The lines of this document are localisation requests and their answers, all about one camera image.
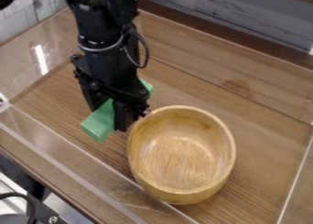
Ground green rectangular block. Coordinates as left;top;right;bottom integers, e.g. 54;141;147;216
78;78;156;144

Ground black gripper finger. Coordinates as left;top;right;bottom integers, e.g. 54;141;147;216
112;101;139;132
77;74;108;112

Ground wooden brown bowl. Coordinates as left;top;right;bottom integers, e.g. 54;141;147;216
127;105;235;205

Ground black cable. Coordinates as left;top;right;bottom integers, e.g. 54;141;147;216
0;192;37;224

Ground clear acrylic enclosure walls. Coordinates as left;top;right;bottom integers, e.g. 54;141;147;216
0;0;313;224

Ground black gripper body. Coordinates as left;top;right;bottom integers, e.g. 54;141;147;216
70;38;148;115

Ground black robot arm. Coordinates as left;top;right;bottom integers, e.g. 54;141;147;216
64;0;149;131

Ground black table mount bracket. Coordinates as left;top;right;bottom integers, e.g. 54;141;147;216
25;187;69;224

